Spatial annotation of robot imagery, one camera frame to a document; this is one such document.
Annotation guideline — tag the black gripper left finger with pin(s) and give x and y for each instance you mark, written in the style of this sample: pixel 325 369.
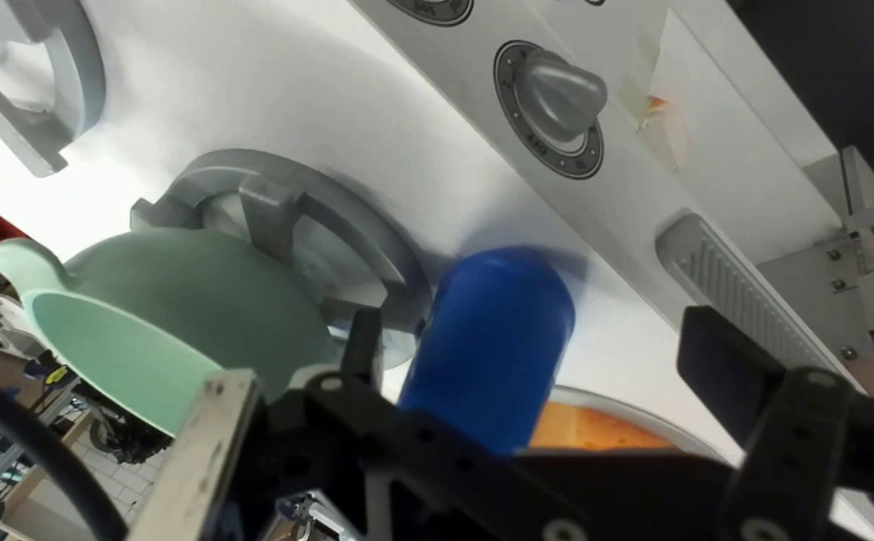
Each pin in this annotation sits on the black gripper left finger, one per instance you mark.
pixel 294 452

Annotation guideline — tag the beige masking tape piece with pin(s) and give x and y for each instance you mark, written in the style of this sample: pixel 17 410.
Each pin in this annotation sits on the beige masking tape piece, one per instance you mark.
pixel 665 110

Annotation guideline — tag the grey stove knob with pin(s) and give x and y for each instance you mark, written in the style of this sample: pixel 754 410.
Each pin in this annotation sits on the grey stove knob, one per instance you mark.
pixel 551 107
pixel 430 10

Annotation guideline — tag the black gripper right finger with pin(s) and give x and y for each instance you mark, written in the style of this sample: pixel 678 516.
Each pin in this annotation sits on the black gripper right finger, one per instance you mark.
pixel 797 438

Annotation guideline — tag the small white compartment door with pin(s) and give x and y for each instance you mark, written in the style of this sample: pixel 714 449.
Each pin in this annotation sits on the small white compartment door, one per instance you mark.
pixel 814 302

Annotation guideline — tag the mint green toy pot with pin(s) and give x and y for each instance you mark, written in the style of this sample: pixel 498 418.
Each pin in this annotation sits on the mint green toy pot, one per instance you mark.
pixel 206 302

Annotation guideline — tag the blue plastic cup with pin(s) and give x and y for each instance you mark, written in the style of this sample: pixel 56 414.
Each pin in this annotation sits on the blue plastic cup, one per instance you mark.
pixel 486 350

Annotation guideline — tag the white toy kitchen unit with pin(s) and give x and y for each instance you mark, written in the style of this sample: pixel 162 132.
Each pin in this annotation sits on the white toy kitchen unit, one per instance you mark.
pixel 255 101

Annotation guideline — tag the grey vent grille panel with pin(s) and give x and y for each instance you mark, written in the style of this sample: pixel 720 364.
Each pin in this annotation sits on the grey vent grille panel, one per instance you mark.
pixel 724 290

